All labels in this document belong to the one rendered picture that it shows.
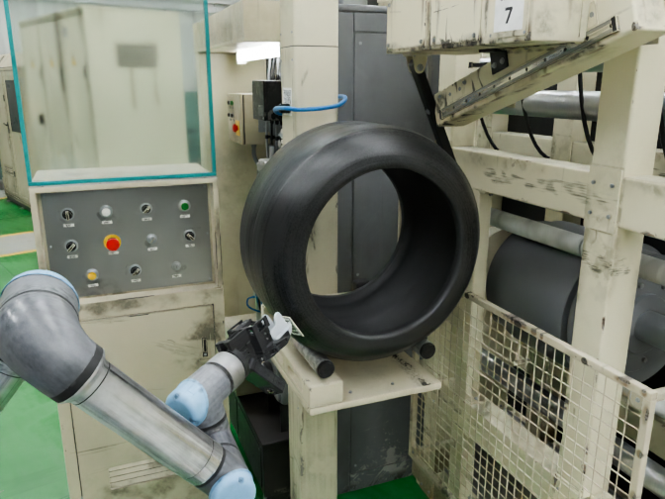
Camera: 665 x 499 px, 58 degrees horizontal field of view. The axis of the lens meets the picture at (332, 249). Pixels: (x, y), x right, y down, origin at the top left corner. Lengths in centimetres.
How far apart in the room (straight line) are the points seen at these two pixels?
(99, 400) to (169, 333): 116
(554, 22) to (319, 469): 148
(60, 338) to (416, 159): 84
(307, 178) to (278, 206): 9
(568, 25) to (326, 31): 67
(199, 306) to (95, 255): 37
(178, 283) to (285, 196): 86
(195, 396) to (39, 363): 30
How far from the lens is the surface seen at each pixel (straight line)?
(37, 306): 95
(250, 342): 124
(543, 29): 128
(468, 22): 143
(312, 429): 200
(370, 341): 146
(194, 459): 103
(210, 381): 113
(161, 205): 202
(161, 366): 214
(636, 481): 141
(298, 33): 169
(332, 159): 132
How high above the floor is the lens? 156
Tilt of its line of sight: 15 degrees down
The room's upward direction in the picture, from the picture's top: straight up
